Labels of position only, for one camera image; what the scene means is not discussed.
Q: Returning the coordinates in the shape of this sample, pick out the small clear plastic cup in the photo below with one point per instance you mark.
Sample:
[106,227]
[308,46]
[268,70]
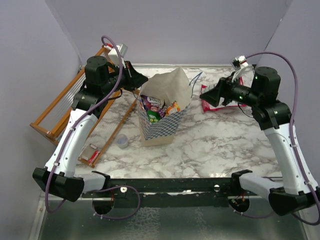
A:
[122,141]

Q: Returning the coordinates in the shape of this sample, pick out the purple berries snack pack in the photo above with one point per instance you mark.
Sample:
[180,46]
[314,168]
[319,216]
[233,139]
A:
[151,103]

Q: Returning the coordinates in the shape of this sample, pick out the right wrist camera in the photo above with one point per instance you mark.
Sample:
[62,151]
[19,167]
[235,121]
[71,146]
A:
[240,65]

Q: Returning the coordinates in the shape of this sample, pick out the pink snack bag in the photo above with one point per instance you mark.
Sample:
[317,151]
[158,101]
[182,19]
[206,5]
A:
[208,107]

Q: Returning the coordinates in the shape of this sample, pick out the green snack pack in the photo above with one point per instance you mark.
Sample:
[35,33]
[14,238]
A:
[153,116]

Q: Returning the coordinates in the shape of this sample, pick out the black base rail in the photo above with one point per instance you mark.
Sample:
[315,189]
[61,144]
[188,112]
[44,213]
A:
[168,192]

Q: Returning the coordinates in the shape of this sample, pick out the red white small box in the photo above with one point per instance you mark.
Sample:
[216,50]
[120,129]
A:
[94,156]

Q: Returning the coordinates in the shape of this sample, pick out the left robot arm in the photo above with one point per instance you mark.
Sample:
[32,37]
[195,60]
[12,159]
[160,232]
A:
[102,78]

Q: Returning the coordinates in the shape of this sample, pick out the brown chocolate candy pack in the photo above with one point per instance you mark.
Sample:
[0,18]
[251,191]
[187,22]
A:
[163,110]

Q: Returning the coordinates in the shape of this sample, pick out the blue checkered paper bag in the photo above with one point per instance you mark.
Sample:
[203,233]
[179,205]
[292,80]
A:
[167,87]

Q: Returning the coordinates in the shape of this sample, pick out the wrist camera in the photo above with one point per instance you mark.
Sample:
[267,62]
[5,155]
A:
[113,55]
[240,65]

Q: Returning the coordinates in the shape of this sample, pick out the orange wooden rack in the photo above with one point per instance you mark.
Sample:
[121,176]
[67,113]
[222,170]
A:
[52,122]

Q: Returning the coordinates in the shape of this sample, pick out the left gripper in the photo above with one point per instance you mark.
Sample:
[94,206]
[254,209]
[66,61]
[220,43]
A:
[135,79]

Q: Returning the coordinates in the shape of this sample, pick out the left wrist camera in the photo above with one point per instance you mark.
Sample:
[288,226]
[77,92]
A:
[113,55]

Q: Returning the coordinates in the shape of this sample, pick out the orange snack pack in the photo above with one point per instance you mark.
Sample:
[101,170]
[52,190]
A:
[173,108]

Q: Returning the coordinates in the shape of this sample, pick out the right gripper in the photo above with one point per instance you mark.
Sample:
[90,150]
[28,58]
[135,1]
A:
[222,89]

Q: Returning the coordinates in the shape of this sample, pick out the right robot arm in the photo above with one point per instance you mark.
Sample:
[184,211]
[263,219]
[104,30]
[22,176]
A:
[298,190]

